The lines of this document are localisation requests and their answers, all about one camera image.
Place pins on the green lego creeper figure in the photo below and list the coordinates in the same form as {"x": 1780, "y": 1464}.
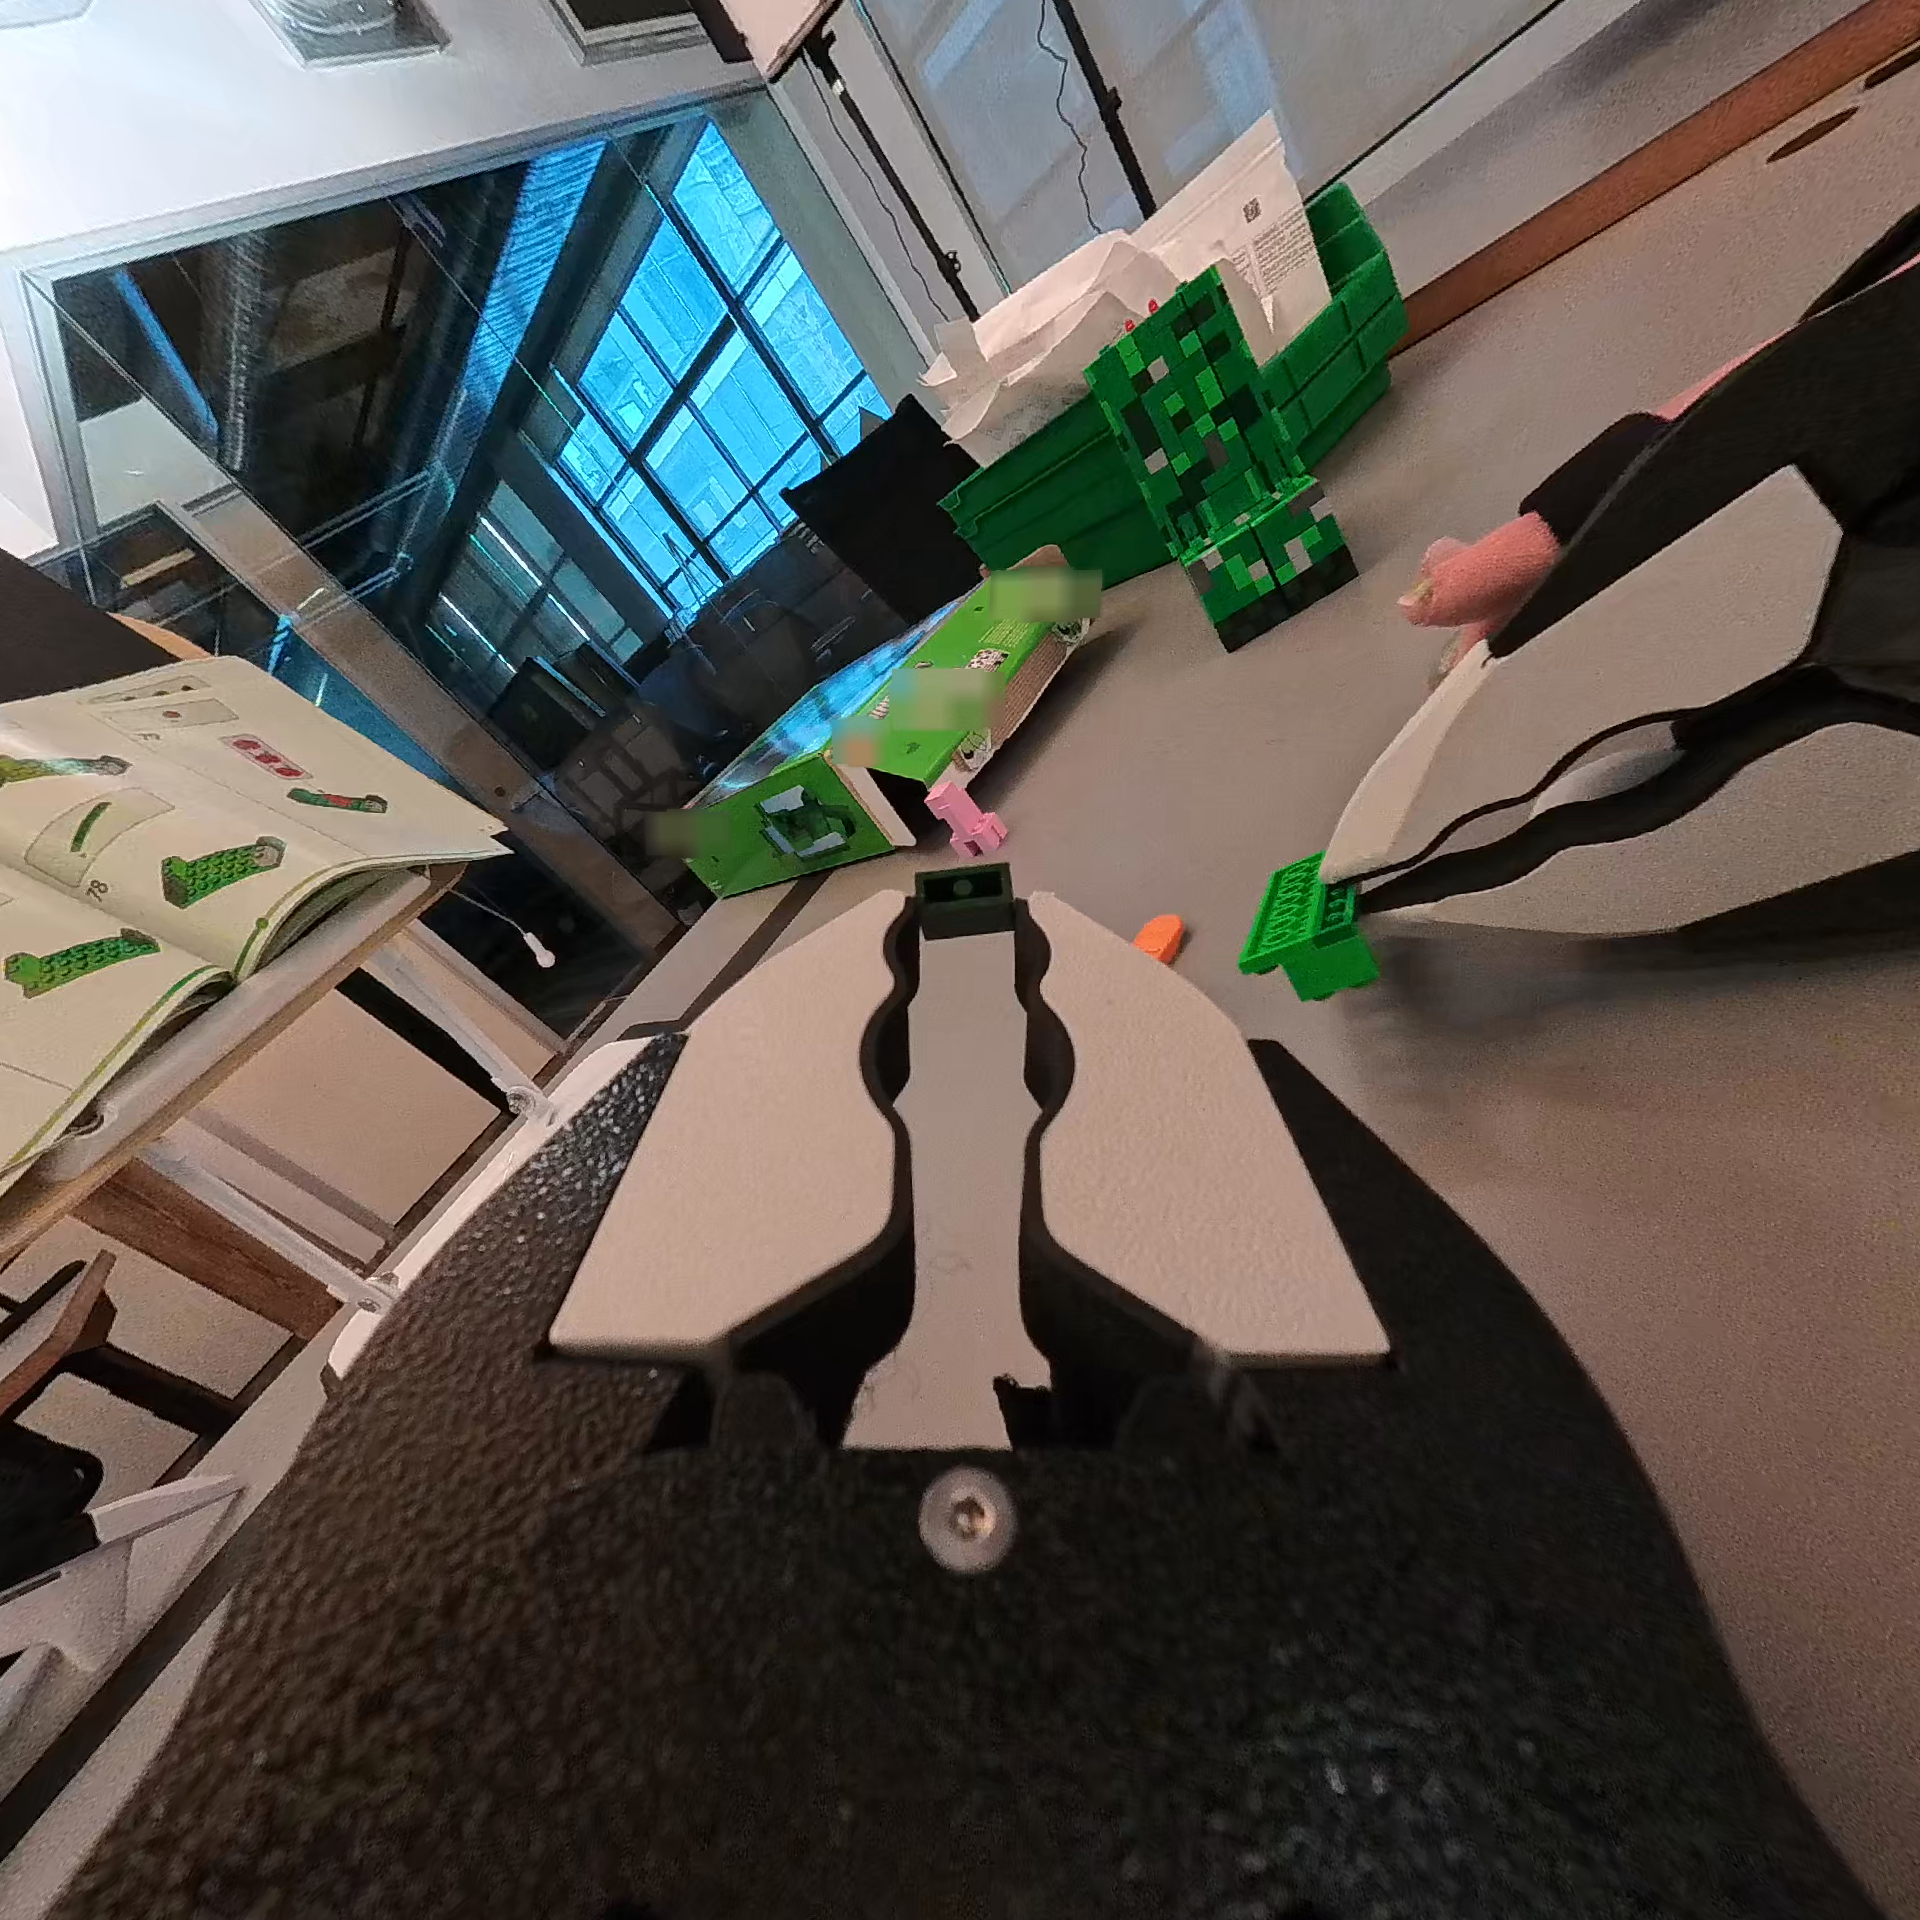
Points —
{"x": 1215, "y": 436}

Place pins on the dark green lego piece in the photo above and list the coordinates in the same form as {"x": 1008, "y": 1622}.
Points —
{"x": 963, "y": 902}

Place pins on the green lego plate assembly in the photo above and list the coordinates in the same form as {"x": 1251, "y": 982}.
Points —
{"x": 1333, "y": 962}

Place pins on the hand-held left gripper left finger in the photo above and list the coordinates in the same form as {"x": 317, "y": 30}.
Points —
{"x": 735, "y": 1184}

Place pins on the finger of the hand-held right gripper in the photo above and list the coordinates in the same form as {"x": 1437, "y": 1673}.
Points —
{"x": 1725, "y": 856}
{"x": 1621, "y": 646}

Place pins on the white air vent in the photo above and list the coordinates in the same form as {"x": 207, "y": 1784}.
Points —
{"x": 347, "y": 23}

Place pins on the white paper bags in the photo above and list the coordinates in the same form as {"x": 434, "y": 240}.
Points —
{"x": 1050, "y": 329}

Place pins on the green plastic bins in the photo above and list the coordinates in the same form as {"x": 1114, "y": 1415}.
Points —
{"x": 1050, "y": 511}

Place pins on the studio light on stand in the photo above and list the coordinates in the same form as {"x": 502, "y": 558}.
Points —
{"x": 901, "y": 181}
{"x": 1103, "y": 119}

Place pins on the orange lego brick separator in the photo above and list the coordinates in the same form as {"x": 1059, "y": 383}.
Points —
{"x": 1158, "y": 937}

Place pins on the person's right hand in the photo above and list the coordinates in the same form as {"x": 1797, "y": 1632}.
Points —
{"x": 1478, "y": 580}

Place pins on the long green lego plate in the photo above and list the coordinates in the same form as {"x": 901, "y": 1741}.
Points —
{"x": 1287, "y": 908}

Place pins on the white book stand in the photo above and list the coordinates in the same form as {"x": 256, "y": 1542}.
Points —
{"x": 226, "y": 1037}

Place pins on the green lego box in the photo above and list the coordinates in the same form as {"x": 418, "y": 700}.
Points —
{"x": 840, "y": 750}

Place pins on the lego instruction booklet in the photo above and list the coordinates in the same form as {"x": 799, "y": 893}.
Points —
{"x": 181, "y": 840}

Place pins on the large paned window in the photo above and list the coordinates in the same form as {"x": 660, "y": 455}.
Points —
{"x": 704, "y": 375}

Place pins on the pink lego pig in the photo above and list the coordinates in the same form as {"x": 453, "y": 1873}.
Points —
{"x": 960, "y": 820}

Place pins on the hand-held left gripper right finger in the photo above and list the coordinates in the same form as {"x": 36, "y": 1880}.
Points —
{"x": 1202, "y": 1184}

